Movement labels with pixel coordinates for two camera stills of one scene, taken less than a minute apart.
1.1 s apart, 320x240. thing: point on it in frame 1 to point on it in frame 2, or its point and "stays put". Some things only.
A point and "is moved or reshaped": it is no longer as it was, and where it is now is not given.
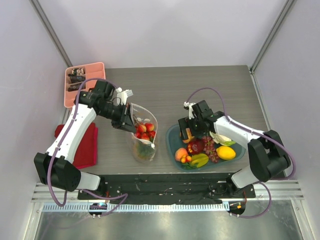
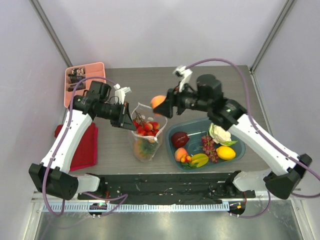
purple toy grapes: x=210 y=148 stays put
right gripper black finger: x=183 y=132 to x=165 y=108
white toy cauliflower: x=223 y=140 stays put
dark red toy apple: x=197 y=146 to x=179 y=139
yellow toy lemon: x=226 y=153 stays put
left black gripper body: x=116 y=113 stays put
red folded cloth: x=86 y=151 stays put
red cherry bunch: x=145 y=131 is moved or reshaped
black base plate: x=169 y=188 stays put
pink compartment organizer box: x=74 y=77 stays put
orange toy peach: x=190 y=137 to x=156 y=100
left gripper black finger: x=128 y=122 stays put
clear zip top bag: x=145 y=125 is moved or reshaped
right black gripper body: x=187 y=124 to x=172 y=101
